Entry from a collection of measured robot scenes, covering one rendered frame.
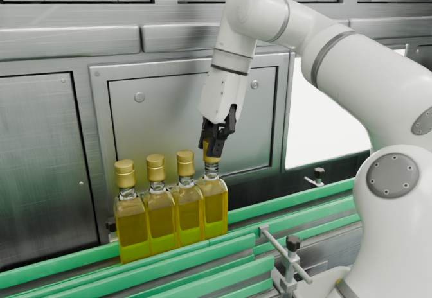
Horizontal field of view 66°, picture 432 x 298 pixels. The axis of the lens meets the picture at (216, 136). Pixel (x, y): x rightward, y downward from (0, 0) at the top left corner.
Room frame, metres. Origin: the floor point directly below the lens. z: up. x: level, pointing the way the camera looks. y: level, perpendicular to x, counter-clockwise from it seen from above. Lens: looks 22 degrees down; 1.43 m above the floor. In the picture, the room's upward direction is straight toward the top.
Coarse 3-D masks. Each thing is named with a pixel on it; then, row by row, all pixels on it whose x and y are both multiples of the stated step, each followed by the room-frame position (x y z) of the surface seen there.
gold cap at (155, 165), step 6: (150, 156) 0.57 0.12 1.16; (156, 156) 0.57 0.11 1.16; (162, 156) 0.57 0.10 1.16; (150, 162) 0.55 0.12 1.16; (156, 162) 0.55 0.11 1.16; (162, 162) 0.55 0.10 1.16; (150, 168) 0.55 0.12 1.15; (156, 168) 0.55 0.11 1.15; (162, 168) 0.55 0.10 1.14; (150, 174) 0.55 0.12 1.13; (156, 174) 0.55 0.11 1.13; (162, 174) 0.55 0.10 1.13; (150, 180) 0.55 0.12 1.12; (156, 180) 0.55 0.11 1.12; (162, 180) 0.55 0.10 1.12
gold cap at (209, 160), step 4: (204, 140) 0.61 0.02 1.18; (208, 140) 0.61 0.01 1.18; (204, 144) 0.60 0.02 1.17; (204, 148) 0.60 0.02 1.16; (204, 152) 0.60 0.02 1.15; (204, 156) 0.60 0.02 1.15; (204, 160) 0.60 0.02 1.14; (208, 160) 0.60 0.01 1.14; (212, 160) 0.60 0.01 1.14; (216, 160) 0.60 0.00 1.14
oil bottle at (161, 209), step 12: (144, 192) 0.57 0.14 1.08; (168, 192) 0.56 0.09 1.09; (156, 204) 0.53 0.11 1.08; (168, 204) 0.54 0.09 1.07; (156, 216) 0.53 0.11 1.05; (168, 216) 0.54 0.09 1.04; (156, 228) 0.53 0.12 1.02; (168, 228) 0.54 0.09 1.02; (156, 240) 0.53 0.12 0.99; (168, 240) 0.54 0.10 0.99; (156, 252) 0.53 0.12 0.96
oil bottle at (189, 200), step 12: (180, 192) 0.56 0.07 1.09; (192, 192) 0.56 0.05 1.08; (180, 204) 0.55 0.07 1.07; (192, 204) 0.56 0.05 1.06; (180, 216) 0.55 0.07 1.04; (192, 216) 0.56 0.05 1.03; (180, 228) 0.55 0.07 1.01; (192, 228) 0.56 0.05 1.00; (180, 240) 0.55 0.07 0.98; (192, 240) 0.56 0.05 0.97
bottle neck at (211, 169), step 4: (204, 164) 0.61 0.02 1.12; (208, 164) 0.60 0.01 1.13; (212, 164) 0.60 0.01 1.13; (216, 164) 0.60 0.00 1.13; (204, 168) 0.61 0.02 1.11; (208, 168) 0.60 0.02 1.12; (212, 168) 0.60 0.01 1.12; (216, 168) 0.60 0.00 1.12; (208, 172) 0.60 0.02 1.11; (212, 172) 0.60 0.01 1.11; (216, 172) 0.60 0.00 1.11; (204, 176) 0.61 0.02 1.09; (208, 176) 0.60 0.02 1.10; (212, 176) 0.60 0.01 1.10; (216, 176) 0.60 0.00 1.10
